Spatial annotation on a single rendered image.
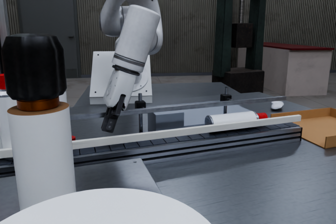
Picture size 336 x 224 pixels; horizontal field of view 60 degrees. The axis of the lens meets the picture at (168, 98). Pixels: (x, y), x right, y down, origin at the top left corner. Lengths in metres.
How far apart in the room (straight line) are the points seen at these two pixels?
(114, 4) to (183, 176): 0.69
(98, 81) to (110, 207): 1.24
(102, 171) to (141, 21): 0.36
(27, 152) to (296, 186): 0.58
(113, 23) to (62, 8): 6.51
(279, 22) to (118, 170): 8.04
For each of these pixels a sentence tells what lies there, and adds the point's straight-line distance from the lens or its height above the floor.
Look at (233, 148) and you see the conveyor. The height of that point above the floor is 0.84.
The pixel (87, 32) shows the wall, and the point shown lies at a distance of 7.61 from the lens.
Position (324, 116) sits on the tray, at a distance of 1.37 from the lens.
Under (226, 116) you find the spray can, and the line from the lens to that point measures 0.90.
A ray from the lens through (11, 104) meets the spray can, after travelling 0.76.
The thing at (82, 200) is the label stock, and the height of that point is 1.02.
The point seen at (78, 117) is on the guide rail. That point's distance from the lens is 0.82.
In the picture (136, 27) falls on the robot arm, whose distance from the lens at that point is 0.73.
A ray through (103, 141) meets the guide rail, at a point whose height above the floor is 0.91.
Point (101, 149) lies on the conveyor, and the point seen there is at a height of 0.88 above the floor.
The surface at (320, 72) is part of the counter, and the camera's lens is 6.01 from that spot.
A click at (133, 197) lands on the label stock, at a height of 1.02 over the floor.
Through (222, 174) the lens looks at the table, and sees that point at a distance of 0.77.
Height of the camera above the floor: 1.18
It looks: 13 degrees down
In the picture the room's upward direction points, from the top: straight up
